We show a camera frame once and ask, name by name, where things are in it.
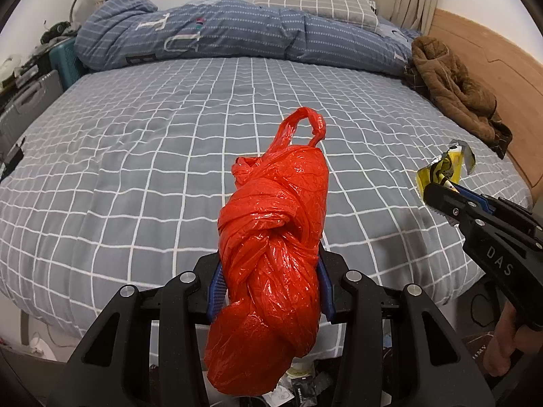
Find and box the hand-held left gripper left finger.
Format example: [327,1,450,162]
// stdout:
[49,254,227,407]

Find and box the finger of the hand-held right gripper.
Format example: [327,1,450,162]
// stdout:
[450,184,497,217]
[424,183,472,226]

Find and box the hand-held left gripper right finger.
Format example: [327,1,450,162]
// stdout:
[316,248,497,407]

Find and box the small torn foil wrapper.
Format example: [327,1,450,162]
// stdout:
[418,140,476,204]

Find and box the red plastic bag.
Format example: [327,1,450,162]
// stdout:
[204,107,332,395]

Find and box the person's right hand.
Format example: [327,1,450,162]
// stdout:
[484,303,543,378]

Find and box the brown quilted jacket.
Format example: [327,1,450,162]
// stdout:
[405,36,514,159]

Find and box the wooden headboard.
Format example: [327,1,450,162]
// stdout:
[428,8,543,204]

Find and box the grey checked pillow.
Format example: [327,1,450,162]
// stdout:
[253,0,380,30]

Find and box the blue striped duvet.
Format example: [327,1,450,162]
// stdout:
[74,0,418,77]

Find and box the grey suitcase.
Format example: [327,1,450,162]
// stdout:
[0,70,64,145]

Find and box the teal suitcase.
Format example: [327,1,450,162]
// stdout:
[49,38,81,90]

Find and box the white round object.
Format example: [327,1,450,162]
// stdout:
[0,55,24,81]

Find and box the dark clutter pile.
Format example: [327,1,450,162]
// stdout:
[40,20,81,45]

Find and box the black charger with cable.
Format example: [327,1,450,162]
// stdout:
[0,136,27,179]

